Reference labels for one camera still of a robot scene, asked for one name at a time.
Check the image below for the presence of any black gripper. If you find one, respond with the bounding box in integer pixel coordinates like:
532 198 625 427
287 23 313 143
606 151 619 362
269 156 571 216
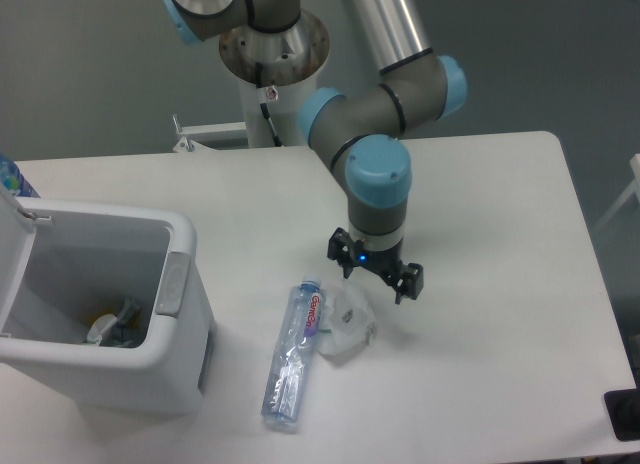
327 227 424 304

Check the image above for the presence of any clear plastic bag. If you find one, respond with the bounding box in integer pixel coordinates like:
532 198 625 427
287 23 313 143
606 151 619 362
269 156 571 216
316 279 378 357

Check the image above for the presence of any clear plastic water bottle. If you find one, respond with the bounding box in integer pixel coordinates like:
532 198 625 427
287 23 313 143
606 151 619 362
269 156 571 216
261 275 325 430

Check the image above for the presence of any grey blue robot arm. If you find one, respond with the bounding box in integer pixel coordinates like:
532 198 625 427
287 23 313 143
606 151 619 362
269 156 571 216
162 0 468 300

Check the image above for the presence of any trash inside the can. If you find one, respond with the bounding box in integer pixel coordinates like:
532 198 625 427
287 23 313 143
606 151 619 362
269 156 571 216
82 298 146 349

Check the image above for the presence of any white plastic trash can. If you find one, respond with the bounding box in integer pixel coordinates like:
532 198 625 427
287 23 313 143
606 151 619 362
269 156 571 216
1 194 216 414

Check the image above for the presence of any black clamp at table edge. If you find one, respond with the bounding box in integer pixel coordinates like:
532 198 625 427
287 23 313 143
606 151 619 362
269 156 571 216
604 389 639 442

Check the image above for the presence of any blue bottle at left edge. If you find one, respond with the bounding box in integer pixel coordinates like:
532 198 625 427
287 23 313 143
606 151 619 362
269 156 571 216
0 154 40 198

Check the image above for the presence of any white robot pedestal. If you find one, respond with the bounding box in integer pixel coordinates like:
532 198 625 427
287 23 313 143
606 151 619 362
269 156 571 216
171 9 331 154

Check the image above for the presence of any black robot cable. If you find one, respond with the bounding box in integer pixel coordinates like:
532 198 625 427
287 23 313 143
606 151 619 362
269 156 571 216
253 61 284 148

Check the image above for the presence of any white frame at right edge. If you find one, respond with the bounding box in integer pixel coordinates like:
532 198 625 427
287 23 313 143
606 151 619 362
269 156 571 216
592 153 640 235

